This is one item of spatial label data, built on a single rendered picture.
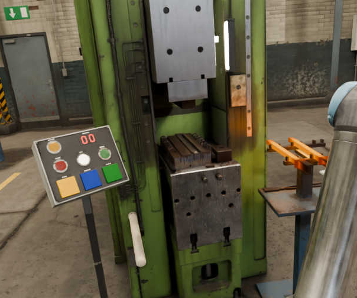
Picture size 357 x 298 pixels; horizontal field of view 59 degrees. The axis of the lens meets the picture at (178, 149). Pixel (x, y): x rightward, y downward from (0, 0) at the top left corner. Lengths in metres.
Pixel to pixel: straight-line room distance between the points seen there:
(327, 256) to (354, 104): 0.35
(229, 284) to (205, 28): 1.44
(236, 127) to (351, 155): 1.11
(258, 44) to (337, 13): 6.62
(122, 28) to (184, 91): 0.43
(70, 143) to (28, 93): 6.79
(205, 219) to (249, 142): 0.52
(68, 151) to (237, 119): 0.94
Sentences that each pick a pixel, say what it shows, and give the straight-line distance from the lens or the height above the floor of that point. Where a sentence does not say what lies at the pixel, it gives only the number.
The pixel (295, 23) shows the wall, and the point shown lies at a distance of 8.03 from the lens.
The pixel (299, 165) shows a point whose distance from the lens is 1.51.
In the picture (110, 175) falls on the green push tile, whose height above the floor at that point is 1.00.
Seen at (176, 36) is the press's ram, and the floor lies 1.57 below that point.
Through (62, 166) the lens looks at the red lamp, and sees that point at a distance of 1.40.
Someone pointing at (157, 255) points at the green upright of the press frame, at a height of 0.33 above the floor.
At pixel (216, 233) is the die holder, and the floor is 0.53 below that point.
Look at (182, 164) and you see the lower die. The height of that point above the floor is 0.94.
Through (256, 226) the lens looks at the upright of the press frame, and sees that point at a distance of 2.17.
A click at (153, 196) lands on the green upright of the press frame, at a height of 0.72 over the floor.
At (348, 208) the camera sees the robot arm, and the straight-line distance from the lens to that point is 0.82.
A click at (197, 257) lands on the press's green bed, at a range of 1.87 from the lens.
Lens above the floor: 1.51
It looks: 17 degrees down
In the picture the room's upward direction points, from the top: 5 degrees counter-clockwise
